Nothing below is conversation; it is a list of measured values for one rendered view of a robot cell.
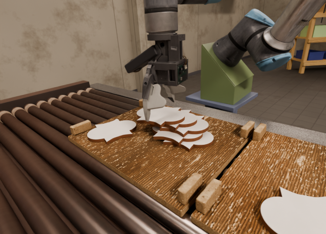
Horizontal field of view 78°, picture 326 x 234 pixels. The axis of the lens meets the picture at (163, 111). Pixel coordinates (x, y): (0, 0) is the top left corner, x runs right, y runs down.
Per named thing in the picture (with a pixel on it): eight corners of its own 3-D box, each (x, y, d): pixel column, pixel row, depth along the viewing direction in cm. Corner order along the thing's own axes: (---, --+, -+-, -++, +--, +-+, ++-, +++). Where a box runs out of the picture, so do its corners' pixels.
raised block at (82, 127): (89, 127, 63) (88, 118, 62) (92, 128, 61) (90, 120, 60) (71, 134, 59) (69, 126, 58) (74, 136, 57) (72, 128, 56)
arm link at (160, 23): (138, 14, 44) (156, 15, 50) (139, 36, 46) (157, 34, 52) (168, 11, 40) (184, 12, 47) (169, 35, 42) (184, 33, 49)
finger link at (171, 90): (187, 103, 59) (179, 84, 52) (170, 101, 62) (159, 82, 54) (190, 95, 60) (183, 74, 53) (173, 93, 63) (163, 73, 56)
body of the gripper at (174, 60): (176, 89, 46) (174, 33, 41) (145, 86, 50) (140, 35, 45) (188, 81, 52) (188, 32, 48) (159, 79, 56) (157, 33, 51)
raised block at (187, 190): (195, 181, 38) (195, 170, 37) (203, 186, 37) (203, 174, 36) (175, 201, 34) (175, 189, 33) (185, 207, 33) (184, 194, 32)
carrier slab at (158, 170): (152, 104, 82) (151, 101, 82) (255, 133, 57) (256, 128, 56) (68, 140, 58) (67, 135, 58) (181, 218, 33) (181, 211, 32)
